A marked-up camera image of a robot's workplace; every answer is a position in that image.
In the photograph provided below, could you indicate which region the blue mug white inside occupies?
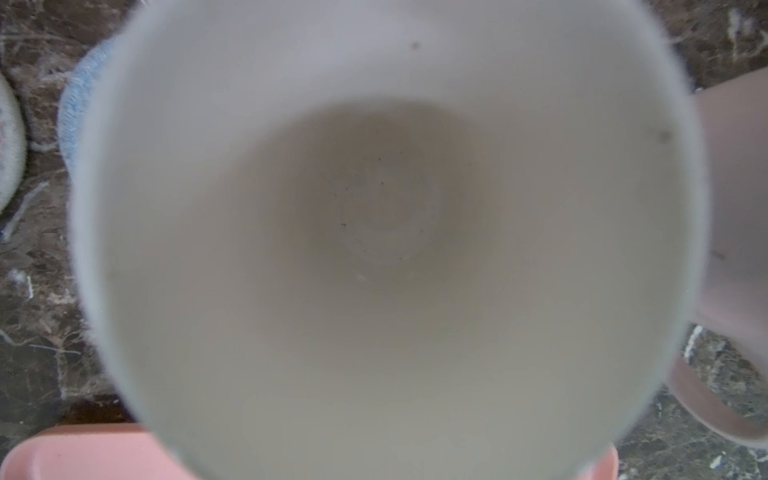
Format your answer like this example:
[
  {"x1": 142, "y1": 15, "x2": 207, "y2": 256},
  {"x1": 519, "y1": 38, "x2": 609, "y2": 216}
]
[{"x1": 70, "y1": 1, "x2": 709, "y2": 479}]

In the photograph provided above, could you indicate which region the blue grey round coaster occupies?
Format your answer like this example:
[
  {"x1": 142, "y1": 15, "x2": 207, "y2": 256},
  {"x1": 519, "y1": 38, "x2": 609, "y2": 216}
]
[{"x1": 56, "y1": 37, "x2": 116, "y2": 177}]

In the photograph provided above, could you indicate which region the white pink mug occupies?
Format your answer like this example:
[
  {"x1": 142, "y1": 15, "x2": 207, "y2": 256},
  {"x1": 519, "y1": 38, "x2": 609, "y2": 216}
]
[{"x1": 665, "y1": 67, "x2": 768, "y2": 451}]

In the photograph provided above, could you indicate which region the light grey woven coaster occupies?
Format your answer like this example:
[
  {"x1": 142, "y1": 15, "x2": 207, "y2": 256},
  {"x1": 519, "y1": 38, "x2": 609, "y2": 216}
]
[{"x1": 0, "y1": 76, "x2": 27, "y2": 211}]

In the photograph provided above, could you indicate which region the pink rectangular tray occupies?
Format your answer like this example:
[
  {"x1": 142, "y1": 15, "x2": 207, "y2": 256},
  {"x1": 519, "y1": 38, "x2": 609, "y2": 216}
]
[{"x1": 1, "y1": 389, "x2": 622, "y2": 479}]

